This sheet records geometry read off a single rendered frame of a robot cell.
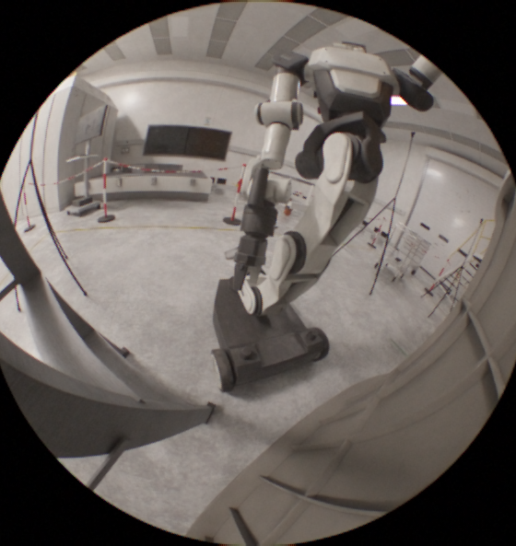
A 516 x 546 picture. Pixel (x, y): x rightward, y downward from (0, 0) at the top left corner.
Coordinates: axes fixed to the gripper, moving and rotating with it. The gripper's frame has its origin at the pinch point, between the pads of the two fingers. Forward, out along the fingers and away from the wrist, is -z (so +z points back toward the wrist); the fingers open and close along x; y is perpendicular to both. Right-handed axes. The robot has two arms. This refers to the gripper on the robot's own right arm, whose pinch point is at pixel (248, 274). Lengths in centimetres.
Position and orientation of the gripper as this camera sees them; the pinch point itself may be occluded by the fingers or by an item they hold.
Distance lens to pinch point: 45.0
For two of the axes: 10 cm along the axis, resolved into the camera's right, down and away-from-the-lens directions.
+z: 2.0, -9.7, -1.5
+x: -3.1, 0.8, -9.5
